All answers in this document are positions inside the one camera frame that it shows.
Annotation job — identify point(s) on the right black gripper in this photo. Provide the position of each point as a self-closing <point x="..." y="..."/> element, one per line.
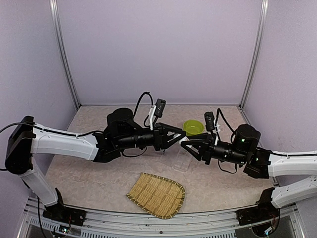
<point x="208" y="140"/>

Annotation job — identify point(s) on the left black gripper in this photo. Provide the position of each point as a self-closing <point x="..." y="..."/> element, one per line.
<point x="161" y="140"/>

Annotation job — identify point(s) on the clear plastic pill organizer box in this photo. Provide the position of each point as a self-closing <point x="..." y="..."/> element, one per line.
<point x="176" y="158"/>

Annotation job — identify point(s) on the white capped pill bottle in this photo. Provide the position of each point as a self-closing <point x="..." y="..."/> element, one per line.
<point x="179" y="137"/>

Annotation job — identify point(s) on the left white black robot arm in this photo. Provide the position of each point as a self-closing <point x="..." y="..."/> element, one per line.
<point x="121" y="133"/>

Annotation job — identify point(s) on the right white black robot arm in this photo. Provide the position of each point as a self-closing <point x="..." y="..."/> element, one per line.
<point x="259" y="163"/>

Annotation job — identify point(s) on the green plastic bowl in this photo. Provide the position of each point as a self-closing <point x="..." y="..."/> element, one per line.
<point x="193" y="127"/>

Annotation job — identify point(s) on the woven bamboo tray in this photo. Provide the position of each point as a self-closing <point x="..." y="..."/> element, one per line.
<point x="158" y="196"/>

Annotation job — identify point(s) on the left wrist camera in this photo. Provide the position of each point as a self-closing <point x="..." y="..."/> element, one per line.
<point x="156" y="112"/>

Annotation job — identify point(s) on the right aluminium frame post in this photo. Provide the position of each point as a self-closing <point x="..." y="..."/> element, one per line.
<point x="256" y="53"/>

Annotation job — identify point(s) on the aluminium frame post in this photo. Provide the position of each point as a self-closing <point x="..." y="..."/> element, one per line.
<point x="256" y="53"/>
<point x="62" y="52"/>

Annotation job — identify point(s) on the left aluminium frame post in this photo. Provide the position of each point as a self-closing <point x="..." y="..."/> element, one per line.
<point x="62" y="52"/>

